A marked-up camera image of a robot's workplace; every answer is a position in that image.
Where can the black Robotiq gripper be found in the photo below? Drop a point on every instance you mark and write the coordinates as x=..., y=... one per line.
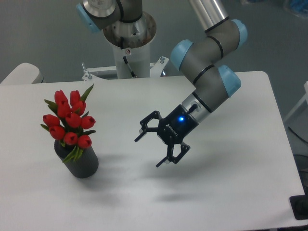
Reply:
x=175, y=127

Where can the red tulip bouquet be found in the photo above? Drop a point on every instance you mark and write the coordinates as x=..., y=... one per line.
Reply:
x=70, y=125

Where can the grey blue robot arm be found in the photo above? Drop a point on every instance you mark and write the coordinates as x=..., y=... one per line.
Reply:
x=213, y=85

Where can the dark grey ribbed vase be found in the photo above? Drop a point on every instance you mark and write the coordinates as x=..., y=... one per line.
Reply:
x=83, y=167

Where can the white furniture leg right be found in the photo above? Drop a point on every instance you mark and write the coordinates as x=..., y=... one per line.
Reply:
x=298, y=108

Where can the black device at table corner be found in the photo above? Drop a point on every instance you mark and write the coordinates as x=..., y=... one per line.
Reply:
x=299, y=204

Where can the white chair backrest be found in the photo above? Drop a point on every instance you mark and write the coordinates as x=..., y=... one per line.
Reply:
x=24, y=73

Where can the blue item in clear bag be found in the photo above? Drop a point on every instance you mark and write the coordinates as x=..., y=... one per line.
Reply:
x=298, y=8

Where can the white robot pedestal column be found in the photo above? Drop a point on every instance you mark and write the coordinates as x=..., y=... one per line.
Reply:
x=131, y=41

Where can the white pedestal base frame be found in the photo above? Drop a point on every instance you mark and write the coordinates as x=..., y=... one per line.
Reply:
x=110, y=72

